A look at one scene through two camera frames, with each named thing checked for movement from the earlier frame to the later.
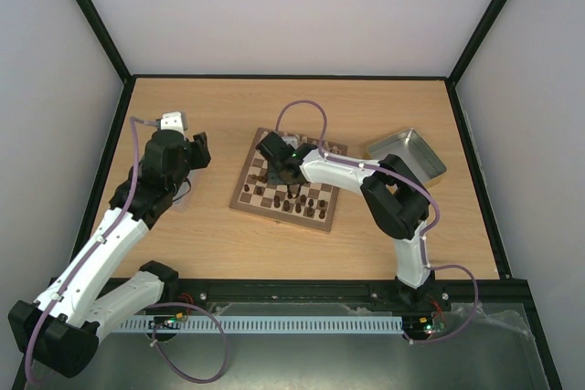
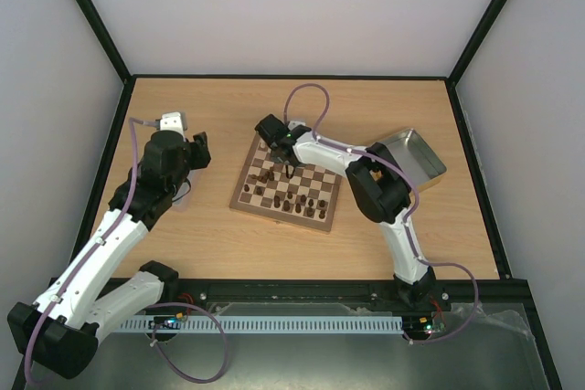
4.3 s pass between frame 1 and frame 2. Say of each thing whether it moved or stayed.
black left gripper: stayed
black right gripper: moved
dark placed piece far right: stayed
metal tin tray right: stayed
